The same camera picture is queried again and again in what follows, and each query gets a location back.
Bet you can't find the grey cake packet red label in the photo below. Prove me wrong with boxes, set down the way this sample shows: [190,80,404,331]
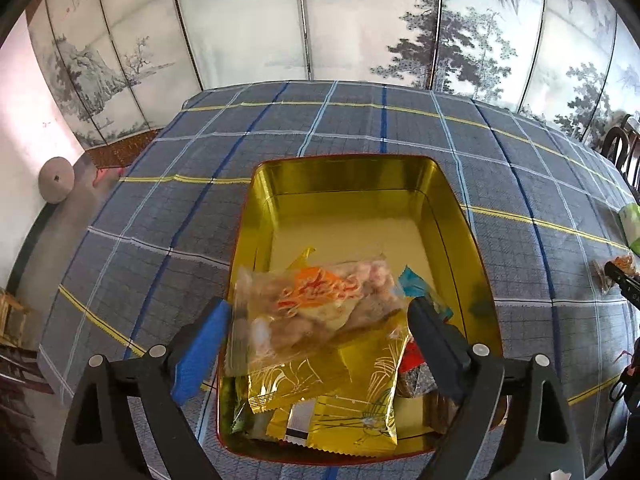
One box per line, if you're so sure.
[397,340,441,398]

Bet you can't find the blue plaid tablecloth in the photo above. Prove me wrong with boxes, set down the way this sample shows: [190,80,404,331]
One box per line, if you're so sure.
[37,80,640,480]

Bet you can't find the green tissue pack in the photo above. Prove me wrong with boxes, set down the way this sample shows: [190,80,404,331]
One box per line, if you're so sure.
[619,201,640,255]

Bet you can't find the red and gold tin box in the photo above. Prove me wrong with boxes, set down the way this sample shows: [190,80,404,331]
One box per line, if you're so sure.
[216,155,505,467]

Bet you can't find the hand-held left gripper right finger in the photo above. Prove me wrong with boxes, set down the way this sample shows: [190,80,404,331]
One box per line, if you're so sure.
[407,296,586,480]

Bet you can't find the clear peanut packet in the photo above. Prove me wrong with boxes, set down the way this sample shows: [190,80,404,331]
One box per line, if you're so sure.
[225,255,411,376]
[592,254,638,292]

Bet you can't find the teal candy wrapper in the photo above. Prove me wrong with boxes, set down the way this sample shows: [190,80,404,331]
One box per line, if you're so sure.
[398,266,453,321]

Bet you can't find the round white disc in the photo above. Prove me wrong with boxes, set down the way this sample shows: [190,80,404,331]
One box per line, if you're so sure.
[39,156,76,204]

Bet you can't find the painted folding screen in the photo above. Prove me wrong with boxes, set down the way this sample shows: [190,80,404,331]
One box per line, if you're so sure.
[25,0,640,171]

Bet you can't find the green yellow snack packet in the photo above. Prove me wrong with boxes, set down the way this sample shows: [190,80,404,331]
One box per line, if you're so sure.
[230,402,251,436]

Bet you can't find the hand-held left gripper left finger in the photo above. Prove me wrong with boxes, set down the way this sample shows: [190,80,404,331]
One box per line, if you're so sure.
[57,297,233,480]

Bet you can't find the blue cracker packet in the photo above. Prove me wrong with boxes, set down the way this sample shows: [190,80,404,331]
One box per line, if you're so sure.
[250,400,321,443]

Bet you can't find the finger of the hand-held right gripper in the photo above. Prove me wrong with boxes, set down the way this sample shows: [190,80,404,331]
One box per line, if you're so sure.
[605,261,640,305]

